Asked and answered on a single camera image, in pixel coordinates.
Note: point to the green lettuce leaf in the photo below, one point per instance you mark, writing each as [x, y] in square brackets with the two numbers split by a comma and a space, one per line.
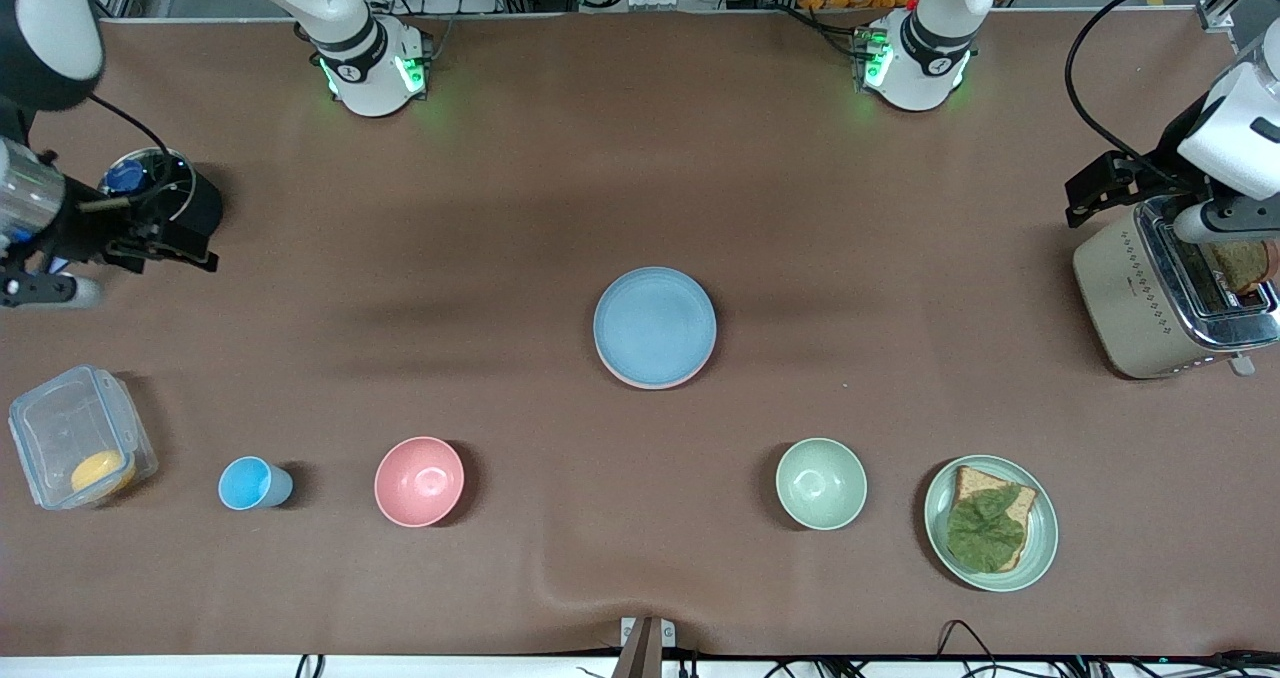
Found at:
[985, 533]

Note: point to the yellow round food piece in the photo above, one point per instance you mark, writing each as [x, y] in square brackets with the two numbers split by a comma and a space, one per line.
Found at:
[102, 473]

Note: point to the clear plastic lidded container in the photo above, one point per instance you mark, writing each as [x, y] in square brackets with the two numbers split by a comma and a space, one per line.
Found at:
[60, 418]

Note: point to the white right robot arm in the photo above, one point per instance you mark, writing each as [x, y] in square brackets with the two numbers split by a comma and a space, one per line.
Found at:
[355, 58]

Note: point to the pink bowl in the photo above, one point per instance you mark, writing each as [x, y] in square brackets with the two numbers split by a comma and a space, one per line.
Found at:
[420, 481]

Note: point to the pink plate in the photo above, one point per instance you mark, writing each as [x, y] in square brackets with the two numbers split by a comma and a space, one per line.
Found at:
[655, 387]

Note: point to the blue cup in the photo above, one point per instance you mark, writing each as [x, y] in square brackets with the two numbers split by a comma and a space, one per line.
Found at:
[250, 483]

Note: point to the brown bread slice under lettuce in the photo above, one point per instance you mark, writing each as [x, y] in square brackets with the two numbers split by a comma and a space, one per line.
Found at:
[1020, 503]

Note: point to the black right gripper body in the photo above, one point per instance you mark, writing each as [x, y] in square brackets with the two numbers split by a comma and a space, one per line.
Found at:
[82, 235]

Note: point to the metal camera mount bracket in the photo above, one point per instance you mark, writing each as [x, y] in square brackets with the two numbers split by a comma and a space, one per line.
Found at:
[642, 648]

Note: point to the glass pot lid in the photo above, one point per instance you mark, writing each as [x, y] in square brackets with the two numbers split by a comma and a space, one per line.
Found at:
[127, 175]

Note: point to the green bowl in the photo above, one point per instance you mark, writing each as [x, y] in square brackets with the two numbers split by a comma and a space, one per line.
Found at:
[821, 483]

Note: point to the green plate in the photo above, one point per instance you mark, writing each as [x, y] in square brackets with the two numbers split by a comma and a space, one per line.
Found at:
[940, 548]

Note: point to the brown bread slice in toaster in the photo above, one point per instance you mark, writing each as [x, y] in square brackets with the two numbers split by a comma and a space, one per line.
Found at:
[1245, 266]

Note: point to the blue plate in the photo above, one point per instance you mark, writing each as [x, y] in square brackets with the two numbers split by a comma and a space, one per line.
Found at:
[655, 326]

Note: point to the beige and chrome toaster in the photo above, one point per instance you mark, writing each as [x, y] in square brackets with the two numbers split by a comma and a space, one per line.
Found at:
[1125, 298]

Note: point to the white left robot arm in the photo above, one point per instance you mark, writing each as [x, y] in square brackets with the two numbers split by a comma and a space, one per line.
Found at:
[925, 58]

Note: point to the brown table cover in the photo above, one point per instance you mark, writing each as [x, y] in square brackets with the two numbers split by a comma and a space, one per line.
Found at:
[560, 158]

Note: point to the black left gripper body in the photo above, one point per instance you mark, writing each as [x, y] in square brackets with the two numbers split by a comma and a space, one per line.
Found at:
[1150, 175]

